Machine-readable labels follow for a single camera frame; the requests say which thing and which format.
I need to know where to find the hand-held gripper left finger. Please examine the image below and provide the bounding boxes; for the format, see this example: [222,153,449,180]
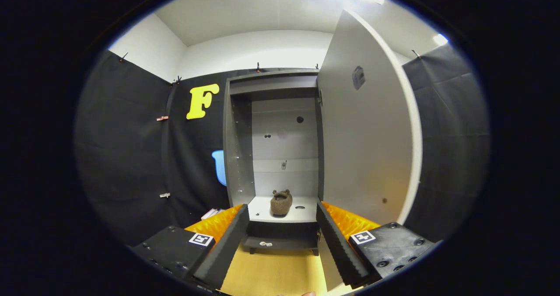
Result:
[133,203,251,291]

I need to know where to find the brown fuzzy shoe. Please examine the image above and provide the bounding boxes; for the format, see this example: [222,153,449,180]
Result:
[270,189,293,216]

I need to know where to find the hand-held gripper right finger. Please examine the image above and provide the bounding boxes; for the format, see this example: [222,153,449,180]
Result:
[316,201,438,288]

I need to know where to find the black backdrop cloth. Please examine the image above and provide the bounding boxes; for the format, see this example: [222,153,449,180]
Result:
[77,45,488,246]

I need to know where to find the grey shoe cabinet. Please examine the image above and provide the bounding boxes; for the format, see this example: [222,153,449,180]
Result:
[223,69,324,256]

